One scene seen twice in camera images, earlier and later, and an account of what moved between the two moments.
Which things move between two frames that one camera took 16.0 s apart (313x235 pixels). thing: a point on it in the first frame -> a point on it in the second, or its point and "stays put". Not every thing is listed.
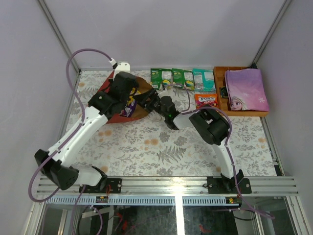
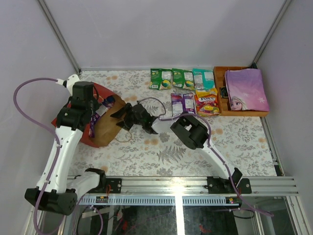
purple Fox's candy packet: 129,109 -> 182,103
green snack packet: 161,78 stays put
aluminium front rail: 167,191 stays put
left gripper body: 125,91 -> 97,105
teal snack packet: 204,80 stays put
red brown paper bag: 137,111 -> 106,125
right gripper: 144,98 -> 126,124
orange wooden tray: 223,103 stays put
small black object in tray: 223,92 stays put
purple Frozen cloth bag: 246,90 stays put
